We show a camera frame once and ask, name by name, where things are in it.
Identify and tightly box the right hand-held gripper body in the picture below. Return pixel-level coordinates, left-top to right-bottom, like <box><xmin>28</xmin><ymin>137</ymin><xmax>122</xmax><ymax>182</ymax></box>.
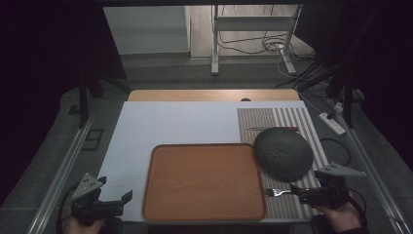
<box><xmin>305</xmin><ymin>161</ymin><xmax>367</xmax><ymax>210</ymax></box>

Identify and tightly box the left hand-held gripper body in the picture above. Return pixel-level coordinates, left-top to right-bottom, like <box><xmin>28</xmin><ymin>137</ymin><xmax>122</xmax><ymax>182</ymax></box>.
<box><xmin>70</xmin><ymin>173</ymin><xmax>125</xmax><ymax>226</ymax></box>

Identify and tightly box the silver metal fork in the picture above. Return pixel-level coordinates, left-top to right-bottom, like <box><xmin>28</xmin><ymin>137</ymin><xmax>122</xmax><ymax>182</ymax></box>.
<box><xmin>264</xmin><ymin>187</ymin><xmax>293</xmax><ymax>198</ymax></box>

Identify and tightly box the person's left hand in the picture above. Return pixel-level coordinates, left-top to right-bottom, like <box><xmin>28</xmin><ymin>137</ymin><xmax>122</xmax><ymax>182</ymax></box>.
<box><xmin>64</xmin><ymin>216</ymin><xmax>105</xmax><ymax>234</ymax></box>

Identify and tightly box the person's right hand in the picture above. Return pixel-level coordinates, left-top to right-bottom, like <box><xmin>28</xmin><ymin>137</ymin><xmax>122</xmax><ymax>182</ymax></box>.
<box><xmin>316</xmin><ymin>194</ymin><xmax>363</xmax><ymax>234</ymax></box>

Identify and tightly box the dark grey bowl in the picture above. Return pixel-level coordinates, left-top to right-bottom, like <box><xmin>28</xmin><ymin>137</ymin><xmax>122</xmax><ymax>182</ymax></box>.
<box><xmin>252</xmin><ymin>127</ymin><xmax>315</xmax><ymax>183</ymax></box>

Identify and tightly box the white power strip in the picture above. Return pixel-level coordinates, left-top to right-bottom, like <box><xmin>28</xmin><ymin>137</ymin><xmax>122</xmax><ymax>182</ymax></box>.
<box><xmin>318</xmin><ymin>111</ymin><xmax>347</xmax><ymax>137</ymax></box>

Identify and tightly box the brown wooden tray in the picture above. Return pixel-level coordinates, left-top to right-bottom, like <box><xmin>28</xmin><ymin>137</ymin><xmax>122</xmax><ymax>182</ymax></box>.
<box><xmin>141</xmin><ymin>142</ymin><xmax>268</xmax><ymax>222</ymax></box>

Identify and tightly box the striped grey white placemat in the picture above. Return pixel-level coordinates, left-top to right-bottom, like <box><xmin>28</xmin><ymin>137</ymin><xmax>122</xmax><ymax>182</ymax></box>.
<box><xmin>236</xmin><ymin>107</ymin><xmax>329</xmax><ymax>220</ymax></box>

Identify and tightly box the white table cover sheet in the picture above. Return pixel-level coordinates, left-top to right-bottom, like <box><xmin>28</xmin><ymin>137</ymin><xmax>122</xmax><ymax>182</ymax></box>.
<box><xmin>96</xmin><ymin>99</ymin><xmax>314</xmax><ymax>224</ymax></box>

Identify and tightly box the black tripod stand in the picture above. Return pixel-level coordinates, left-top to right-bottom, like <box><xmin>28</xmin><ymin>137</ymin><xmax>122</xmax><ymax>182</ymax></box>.
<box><xmin>274</xmin><ymin>57</ymin><xmax>366</xmax><ymax>130</ymax></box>
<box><xmin>67</xmin><ymin>62</ymin><xmax>132</xmax><ymax>130</ymax></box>

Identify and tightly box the left hand-held gripper cable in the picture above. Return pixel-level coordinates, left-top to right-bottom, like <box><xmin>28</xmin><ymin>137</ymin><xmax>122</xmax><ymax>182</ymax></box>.
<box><xmin>56</xmin><ymin>183</ymin><xmax>81</xmax><ymax>234</ymax></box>

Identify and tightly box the hand-held gripper cable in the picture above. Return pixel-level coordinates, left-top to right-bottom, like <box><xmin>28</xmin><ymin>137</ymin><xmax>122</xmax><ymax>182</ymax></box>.
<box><xmin>348</xmin><ymin>188</ymin><xmax>370</xmax><ymax>228</ymax></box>
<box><xmin>56</xmin><ymin>183</ymin><xmax>81</xmax><ymax>234</ymax></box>

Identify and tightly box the aluminium floor rail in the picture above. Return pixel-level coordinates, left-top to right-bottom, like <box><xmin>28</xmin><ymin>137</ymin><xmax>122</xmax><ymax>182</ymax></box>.
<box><xmin>26</xmin><ymin>116</ymin><xmax>95</xmax><ymax>234</ymax></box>
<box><xmin>335</xmin><ymin>105</ymin><xmax>413</xmax><ymax>234</ymax></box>

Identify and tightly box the right hand-held gripper cable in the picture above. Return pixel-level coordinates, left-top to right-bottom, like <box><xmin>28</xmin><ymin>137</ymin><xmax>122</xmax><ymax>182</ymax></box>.
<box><xmin>348</xmin><ymin>188</ymin><xmax>370</xmax><ymax>228</ymax></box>

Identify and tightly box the black floor socket frame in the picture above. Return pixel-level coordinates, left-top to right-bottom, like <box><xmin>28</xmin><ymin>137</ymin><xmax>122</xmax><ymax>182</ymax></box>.
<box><xmin>80</xmin><ymin>129</ymin><xmax>104</xmax><ymax>152</ymax></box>

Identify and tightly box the black looped cable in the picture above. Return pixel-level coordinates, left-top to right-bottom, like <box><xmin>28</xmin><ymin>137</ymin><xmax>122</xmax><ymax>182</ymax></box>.
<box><xmin>319</xmin><ymin>137</ymin><xmax>353</xmax><ymax>167</ymax></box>

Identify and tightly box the knife with brown handle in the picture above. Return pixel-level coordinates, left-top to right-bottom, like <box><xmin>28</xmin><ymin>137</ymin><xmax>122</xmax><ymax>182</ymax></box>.
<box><xmin>245</xmin><ymin>126</ymin><xmax>299</xmax><ymax>133</ymax></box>

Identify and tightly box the tangle of floor cables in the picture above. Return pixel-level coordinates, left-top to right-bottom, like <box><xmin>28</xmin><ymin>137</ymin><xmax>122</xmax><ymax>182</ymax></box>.
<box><xmin>216</xmin><ymin>29</ymin><xmax>318</xmax><ymax>63</ymax></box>

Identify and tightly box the white metal stand frame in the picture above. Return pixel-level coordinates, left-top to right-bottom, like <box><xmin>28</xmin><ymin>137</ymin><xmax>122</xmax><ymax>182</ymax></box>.
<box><xmin>210</xmin><ymin>4</ymin><xmax>304</xmax><ymax>77</ymax></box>

